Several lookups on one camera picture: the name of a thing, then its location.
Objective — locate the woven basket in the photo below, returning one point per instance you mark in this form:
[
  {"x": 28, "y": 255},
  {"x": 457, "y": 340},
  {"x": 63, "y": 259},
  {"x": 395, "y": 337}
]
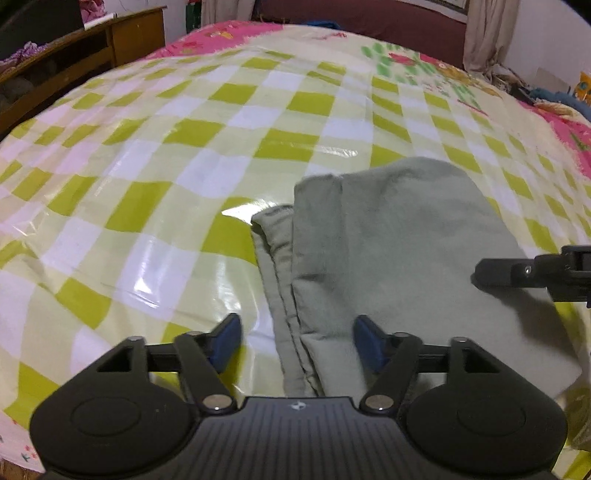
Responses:
[{"x": 505, "y": 78}]

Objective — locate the purple patterned cloth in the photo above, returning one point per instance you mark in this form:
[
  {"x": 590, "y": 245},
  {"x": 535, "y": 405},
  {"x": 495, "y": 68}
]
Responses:
[{"x": 21, "y": 53}]

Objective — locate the wooden cabinet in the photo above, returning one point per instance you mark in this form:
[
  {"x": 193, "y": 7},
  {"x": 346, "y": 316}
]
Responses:
[{"x": 78, "y": 55}]

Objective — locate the blue cloth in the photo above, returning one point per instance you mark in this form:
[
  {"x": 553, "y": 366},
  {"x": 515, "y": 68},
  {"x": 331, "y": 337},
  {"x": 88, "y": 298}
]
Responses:
[{"x": 558, "y": 99}]

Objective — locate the grey-green pants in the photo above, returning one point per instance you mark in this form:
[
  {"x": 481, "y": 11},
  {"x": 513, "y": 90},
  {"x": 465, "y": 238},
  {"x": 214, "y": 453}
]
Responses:
[{"x": 406, "y": 240}]

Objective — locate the checkered printed blanket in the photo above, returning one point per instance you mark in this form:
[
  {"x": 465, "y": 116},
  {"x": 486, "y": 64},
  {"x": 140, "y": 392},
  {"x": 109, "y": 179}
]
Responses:
[{"x": 152, "y": 161}]

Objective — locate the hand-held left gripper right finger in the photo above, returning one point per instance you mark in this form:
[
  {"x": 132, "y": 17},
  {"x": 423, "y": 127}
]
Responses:
[{"x": 369, "y": 344}]

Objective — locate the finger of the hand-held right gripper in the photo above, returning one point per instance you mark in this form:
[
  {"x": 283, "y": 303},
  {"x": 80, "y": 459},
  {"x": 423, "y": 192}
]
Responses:
[{"x": 512, "y": 273}]

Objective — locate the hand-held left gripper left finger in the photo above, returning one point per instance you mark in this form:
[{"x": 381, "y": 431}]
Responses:
[{"x": 226, "y": 344}]

